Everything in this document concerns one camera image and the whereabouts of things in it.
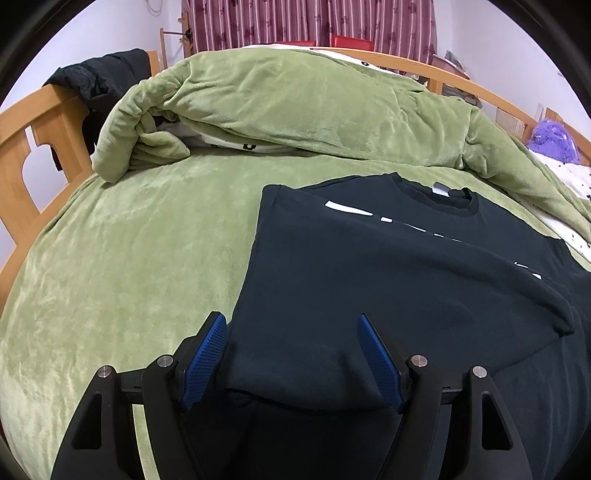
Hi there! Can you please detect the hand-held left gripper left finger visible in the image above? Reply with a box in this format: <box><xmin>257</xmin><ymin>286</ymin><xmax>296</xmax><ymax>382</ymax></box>
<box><xmin>51</xmin><ymin>311</ymin><xmax>229</xmax><ymax>480</ymax></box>

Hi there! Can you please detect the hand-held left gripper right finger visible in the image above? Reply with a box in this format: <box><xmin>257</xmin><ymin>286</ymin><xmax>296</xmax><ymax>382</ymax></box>
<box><xmin>358</xmin><ymin>311</ymin><xmax>539</xmax><ymax>480</ymax></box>

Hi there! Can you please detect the black sweatshirt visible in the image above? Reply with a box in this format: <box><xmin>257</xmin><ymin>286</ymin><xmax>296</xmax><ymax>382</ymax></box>
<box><xmin>203</xmin><ymin>172</ymin><xmax>591</xmax><ymax>480</ymax></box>

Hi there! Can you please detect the green plush bed blanket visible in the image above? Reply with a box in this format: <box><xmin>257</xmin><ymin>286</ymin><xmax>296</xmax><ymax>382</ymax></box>
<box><xmin>0</xmin><ymin>152</ymin><xmax>591</xmax><ymax>480</ymax></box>

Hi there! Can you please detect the white floral cloth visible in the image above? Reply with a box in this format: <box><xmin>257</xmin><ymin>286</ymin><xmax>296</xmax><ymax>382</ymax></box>
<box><xmin>531</xmin><ymin>152</ymin><xmax>591</xmax><ymax>252</ymax></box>

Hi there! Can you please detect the white slatted panel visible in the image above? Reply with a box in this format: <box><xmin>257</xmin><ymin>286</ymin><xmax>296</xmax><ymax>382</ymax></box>
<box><xmin>496</xmin><ymin>108</ymin><xmax>527</xmax><ymax>138</ymax></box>

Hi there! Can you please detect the green plush quilt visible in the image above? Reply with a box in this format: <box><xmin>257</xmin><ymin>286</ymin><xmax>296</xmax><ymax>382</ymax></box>
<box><xmin>90</xmin><ymin>44</ymin><xmax>591</xmax><ymax>259</ymax></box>

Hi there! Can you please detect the purple plush toy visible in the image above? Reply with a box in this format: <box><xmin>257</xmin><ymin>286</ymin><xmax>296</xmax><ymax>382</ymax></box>
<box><xmin>527</xmin><ymin>117</ymin><xmax>580</xmax><ymax>163</ymax></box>

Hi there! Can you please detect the black jacket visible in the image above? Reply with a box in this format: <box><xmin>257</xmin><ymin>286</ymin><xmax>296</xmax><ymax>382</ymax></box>
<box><xmin>42</xmin><ymin>48</ymin><xmax>152</xmax><ymax>171</ymax></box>

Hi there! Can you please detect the wooden rack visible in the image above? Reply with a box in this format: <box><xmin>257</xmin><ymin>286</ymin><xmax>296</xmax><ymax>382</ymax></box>
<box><xmin>159</xmin><ymin>27</ymin><xmax>195</xmax><ymax>58</ymax></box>

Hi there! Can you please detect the maroon striped curtain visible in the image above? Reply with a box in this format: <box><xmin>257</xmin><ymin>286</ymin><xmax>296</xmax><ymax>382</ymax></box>
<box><xmin>181</xmin><ymin>0</ymin><xmax>438</xmax><ymax>65</ymax></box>

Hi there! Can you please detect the wooden bed frame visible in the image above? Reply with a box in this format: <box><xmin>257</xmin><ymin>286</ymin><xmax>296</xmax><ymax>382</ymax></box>
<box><xmin>0</xmin><ymin>46</ymin><xmax>578</xmax><ymax>296</ymax></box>

